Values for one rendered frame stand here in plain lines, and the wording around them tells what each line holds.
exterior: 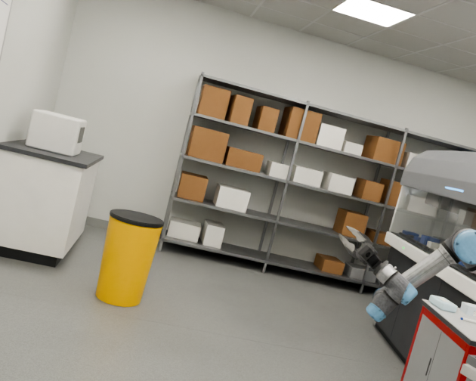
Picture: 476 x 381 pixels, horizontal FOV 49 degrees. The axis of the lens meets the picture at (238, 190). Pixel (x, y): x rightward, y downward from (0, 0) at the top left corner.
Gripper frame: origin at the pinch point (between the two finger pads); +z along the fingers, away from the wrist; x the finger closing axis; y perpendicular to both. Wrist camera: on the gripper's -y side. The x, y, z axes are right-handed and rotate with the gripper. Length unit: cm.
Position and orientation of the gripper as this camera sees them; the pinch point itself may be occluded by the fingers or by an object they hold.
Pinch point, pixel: (344, 231)
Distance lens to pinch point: 211.0
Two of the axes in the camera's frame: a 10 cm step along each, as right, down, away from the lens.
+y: 3.2, 2.4, 9.2
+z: -6.3, -6.7, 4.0
